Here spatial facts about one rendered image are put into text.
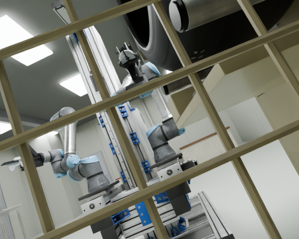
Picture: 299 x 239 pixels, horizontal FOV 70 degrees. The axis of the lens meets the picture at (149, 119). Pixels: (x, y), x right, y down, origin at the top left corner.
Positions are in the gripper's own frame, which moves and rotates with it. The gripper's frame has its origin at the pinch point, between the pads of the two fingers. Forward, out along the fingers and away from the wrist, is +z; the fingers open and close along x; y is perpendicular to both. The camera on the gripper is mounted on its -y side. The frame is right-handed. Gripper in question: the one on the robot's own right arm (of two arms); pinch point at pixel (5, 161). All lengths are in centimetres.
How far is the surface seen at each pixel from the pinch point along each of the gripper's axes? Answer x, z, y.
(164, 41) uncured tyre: -119, 23, -3
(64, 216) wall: 656, -455, 176
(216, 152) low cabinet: 67, -624, 96
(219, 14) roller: -130, 29, 1
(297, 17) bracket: -143, -2, -4
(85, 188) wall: 668, -591, 110
